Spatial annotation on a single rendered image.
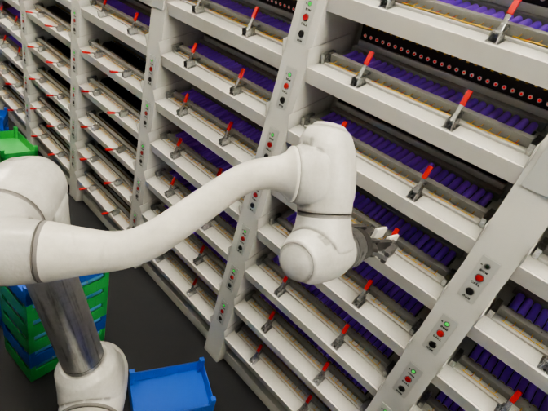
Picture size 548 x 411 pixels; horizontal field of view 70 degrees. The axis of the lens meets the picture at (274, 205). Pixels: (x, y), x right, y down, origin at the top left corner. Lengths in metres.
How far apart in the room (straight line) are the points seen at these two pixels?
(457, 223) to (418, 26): 0.46
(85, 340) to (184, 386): 0.81
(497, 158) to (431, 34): 0.31
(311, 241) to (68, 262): 0.38
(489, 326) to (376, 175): 0.46
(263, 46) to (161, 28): 0.55
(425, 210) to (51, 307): 0.88
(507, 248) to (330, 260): 0.45
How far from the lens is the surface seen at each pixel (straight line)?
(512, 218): 0.98
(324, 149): 0.69
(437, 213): 1.04
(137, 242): 0.68
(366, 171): 1.10
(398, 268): 1.13
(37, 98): 3.16
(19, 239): 0.70
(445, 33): 1.00
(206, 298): 1.87
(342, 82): 1.11
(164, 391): 1.80
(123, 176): 2.24
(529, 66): 0.95
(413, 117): 1.01
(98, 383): 1.16
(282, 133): 1.24
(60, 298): 0.98
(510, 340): 1.12
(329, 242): 0.69
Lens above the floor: 1.51
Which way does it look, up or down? 30 degrees down
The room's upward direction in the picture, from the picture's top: 18 degrees clockwise
